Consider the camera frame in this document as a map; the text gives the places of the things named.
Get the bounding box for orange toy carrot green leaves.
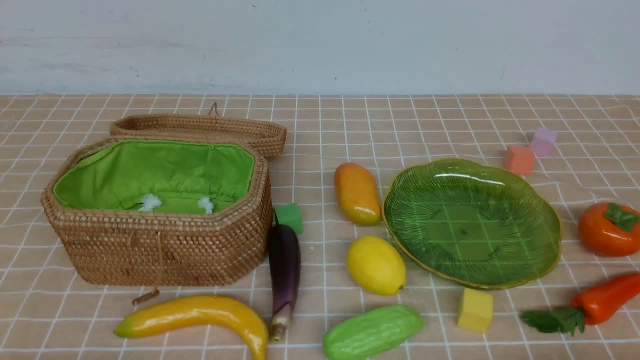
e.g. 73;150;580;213
519;272;640;336

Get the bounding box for orange foam cube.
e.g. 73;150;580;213
503;145;536;175

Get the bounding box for orange toy persimmon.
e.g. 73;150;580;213
578;202;640;257

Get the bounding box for yellow foam cube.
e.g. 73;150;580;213
456;287;494;333

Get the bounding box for yellow toy banana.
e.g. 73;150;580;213
113;295;269;360

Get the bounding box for woven wicker basket lid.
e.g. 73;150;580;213
109;112;287;158

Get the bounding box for yellow toy lemon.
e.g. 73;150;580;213
345;235;407;296

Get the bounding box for orange yellow toy mango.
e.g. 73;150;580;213
334;162;382;226

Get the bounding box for pink foam cube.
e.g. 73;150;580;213
528;127;558;157

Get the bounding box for purple toy eggplant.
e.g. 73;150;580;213
266;224;301;343

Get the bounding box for wooden basket toggle clasp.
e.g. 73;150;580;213
131;289;160;306

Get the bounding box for green glass leaf plate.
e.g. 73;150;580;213
381;158;563;290

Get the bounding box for green toy cucumber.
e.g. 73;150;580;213
322;304;426;360

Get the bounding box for woven wicker basket green lining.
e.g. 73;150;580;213
40;136;273;287

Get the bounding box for green foam cube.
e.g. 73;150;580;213
273;203;304;236

